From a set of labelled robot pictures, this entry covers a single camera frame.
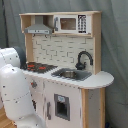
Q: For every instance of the grey toy sink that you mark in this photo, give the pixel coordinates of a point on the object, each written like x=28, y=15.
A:
x=81, y=75

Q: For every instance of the black toy stovetop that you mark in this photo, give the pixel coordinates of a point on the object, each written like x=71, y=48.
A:
x=38, y=67

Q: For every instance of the wooden toy kitchen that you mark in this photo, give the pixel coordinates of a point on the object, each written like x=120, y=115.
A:
x=87, y=97

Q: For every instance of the grey range hood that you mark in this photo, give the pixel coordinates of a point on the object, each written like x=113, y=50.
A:
x=38, y=27

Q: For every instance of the right red oven knob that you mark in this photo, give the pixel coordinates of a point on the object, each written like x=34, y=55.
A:
x=33, y=84

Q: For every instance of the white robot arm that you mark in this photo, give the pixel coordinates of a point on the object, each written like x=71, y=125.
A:
x=15, y=91

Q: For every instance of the small metal pot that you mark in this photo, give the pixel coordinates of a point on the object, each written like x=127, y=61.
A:
x=69, y=74

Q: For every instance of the toy microwave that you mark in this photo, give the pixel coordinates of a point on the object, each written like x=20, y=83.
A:
x=74, y=24

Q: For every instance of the black toy faucet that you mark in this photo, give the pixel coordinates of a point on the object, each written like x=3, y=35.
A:
x=82, y=57

